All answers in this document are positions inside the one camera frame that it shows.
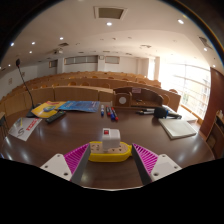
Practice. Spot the wooden shelf unit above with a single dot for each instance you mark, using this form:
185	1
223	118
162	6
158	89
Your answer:
216	136

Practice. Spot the rows of wooden auditorium seats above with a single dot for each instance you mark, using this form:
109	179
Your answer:
66	93

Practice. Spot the black handheld microphone blue band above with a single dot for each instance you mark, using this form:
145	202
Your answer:
161	112

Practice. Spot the black gooseneck microphone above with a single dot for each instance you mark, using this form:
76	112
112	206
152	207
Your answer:
17	62

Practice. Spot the black remote control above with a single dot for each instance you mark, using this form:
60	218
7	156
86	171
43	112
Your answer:
55	116

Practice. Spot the yellow power strip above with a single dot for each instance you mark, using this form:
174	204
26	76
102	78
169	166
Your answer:
110	157

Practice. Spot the yellow book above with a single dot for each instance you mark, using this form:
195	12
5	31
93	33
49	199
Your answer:
42	112

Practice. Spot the ceiling projector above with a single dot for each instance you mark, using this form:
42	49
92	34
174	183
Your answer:
58	51

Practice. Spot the white notebook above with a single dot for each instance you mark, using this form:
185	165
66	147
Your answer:
177	128

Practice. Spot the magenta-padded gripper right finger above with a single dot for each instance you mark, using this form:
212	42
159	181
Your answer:
146	159

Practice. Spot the black pen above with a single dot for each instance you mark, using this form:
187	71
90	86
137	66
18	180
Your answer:
146	109
144	112

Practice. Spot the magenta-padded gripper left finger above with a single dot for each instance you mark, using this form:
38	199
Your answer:
76	158

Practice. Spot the recessed ceiling lights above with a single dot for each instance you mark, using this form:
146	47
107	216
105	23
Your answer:
109	24

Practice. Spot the red marker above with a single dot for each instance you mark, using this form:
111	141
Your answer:
108	111
115	115

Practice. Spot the large bright window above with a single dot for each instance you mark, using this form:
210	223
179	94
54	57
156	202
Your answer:
190	90

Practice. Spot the white leaflet with red print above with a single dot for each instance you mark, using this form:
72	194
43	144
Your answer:
25	128

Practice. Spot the wooden desk organizer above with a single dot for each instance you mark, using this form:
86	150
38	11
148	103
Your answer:
146	97

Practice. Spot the large square ceiling vent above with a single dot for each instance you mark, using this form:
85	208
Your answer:
110	13

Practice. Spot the small ceiling vent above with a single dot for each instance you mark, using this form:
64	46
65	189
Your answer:
204	41

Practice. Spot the white charger with red button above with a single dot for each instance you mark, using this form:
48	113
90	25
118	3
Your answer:
111	141

